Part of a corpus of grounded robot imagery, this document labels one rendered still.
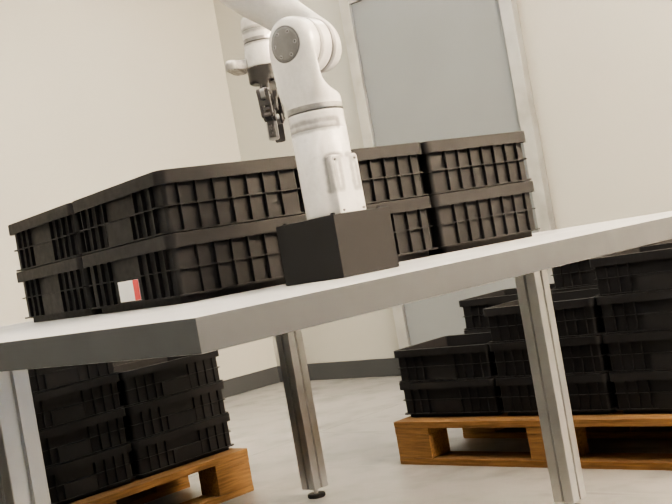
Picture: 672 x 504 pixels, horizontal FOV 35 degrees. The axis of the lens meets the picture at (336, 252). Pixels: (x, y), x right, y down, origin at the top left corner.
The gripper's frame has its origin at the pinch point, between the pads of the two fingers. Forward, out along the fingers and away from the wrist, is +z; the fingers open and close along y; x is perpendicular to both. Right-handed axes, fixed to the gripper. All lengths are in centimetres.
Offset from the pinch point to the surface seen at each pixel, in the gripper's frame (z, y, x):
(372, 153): 8.6, -10.8, -20.3
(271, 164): 8.5, -27.4, -3.9
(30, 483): 52, -66, 33
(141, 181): 8.2, -39.4, 16.7
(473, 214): 23.5, 7.5, -36.7
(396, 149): 8.3, -6.4, -24.6
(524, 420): 86, 106, -37
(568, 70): -37, 288, -80
